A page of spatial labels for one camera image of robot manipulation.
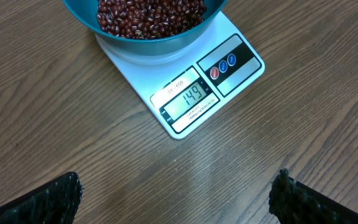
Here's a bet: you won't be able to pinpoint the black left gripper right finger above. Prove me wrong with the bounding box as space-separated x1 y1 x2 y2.
268 169 358 224

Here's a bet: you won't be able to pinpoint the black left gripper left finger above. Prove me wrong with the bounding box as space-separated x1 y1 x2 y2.
0 172 83 224

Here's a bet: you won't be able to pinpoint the white digital kitchen scale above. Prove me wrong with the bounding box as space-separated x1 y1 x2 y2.
97 12 265 139

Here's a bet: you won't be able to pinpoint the teal blue bowl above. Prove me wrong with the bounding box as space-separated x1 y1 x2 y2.
63 0 227 56

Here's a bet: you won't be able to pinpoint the red beans in bowl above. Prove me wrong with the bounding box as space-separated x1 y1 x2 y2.
96 0 207 40

